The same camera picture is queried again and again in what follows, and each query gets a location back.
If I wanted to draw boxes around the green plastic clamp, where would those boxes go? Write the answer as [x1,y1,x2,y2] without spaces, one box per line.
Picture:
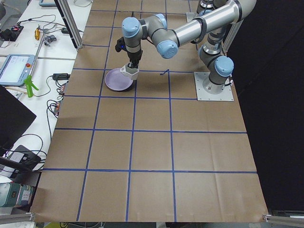
[23,75,39,98]

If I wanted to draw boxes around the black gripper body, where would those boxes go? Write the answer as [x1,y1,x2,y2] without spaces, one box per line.
[127,49,143,64]

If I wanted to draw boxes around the black cable bundle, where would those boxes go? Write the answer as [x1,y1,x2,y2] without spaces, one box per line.
[45,72,71,119]

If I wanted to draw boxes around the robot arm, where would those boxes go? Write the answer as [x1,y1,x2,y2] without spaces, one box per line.
[115,0,256,95]

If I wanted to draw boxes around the aluminium frame post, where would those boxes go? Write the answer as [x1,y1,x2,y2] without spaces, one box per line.
[54,0,83,49]

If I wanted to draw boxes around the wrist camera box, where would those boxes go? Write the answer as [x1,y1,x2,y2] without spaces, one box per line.
[115,37,126,52]

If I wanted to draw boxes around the lavender plate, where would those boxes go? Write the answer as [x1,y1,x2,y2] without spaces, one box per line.
[105,68,133,92]

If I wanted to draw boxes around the white faceted cup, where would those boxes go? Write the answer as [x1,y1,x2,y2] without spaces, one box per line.
[120,64,139,80]

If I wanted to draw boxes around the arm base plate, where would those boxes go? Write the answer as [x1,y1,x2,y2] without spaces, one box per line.
[194,72,234,102]

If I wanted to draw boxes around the teach pendant tablet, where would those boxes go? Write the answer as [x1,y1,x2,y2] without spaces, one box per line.
[0,54,35,86]

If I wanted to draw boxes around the yellow tool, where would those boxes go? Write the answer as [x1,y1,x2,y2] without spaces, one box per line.
[34,28,40,40]

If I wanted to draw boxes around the black monitor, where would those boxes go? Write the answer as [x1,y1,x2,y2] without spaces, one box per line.
[0,86,36,156]

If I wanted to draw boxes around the brown paper table cover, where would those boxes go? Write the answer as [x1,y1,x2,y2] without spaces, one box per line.
[31,0,267,222]

